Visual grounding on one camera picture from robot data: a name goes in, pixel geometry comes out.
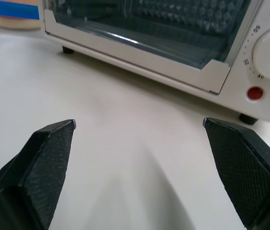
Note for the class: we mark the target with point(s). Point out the beige tape roll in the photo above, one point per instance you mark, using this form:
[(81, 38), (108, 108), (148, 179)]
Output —
[(15, 22)]

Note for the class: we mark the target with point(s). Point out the white toaster oven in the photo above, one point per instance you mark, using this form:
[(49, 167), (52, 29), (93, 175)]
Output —
[(250, 105)]

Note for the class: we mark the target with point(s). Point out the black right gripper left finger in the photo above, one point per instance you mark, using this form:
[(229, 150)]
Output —
[(41, 172)]

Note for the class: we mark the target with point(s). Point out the glass oven door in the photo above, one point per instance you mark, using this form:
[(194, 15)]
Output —
[(135, 40)]

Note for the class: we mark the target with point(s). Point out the white timer knob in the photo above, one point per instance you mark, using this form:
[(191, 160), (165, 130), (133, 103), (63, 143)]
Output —
[(269, 55)]

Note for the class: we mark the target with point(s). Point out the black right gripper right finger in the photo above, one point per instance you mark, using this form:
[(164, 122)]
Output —
[(247, 172)]

